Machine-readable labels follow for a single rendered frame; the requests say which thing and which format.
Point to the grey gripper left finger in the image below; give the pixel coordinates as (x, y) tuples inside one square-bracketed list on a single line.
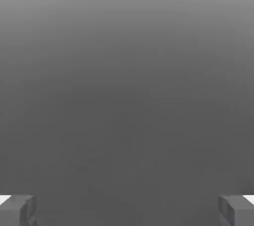
[(13, 211)]

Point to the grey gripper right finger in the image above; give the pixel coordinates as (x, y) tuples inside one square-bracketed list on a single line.
[(241, 211)]

